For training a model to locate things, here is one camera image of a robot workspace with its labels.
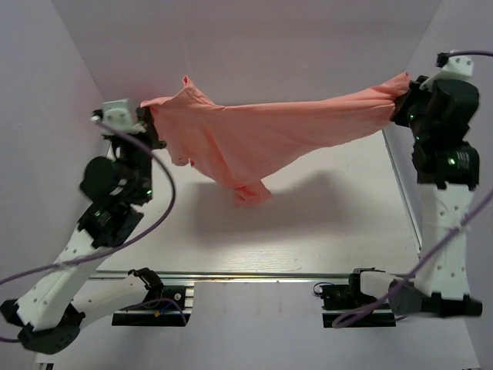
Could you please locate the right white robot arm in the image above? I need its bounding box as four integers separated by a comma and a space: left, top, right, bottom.
347, 76, 482, 318

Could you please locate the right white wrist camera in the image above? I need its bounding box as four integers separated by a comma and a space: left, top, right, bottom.
420, 51, 474, 91

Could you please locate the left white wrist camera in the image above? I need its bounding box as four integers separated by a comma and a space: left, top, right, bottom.
91, 99, 146, 136

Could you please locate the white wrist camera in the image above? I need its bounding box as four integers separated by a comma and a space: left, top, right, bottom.
91, 99, 146, 136
420, 51, 474, 91

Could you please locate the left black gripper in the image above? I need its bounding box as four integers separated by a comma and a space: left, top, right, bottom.
100, 104, 166, 202

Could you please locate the salmon pink t shirt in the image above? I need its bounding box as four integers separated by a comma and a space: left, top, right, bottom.
140, 72, 411, 207

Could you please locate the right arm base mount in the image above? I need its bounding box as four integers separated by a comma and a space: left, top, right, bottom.
313, 282, 398, 328

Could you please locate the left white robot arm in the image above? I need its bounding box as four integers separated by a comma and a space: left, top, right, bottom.
1, 99, 170, 355

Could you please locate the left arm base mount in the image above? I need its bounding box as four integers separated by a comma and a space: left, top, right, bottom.
112, 284, 194, 328

